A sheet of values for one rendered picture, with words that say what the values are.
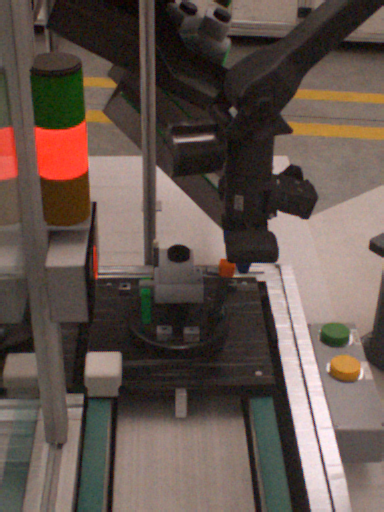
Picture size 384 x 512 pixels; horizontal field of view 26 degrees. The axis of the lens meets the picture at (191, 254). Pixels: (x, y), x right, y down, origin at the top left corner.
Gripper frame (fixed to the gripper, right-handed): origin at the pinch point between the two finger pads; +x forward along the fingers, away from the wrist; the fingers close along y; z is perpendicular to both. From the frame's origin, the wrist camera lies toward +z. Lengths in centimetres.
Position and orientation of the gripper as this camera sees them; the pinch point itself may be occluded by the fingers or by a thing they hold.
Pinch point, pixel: (244, 250)
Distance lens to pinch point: 107.9
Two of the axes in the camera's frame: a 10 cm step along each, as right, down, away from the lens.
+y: -0.3, -5.5, 8.4
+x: -0.1, 8.4, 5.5
